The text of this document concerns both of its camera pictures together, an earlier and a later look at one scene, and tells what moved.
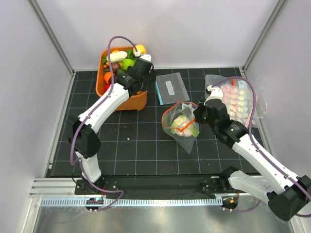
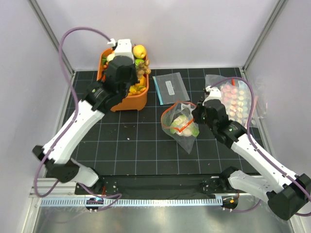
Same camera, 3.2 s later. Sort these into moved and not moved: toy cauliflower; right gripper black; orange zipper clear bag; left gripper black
Moved: left gripper black
Not moved: right gripper black; toy cauliflower; orange zipper clear bag
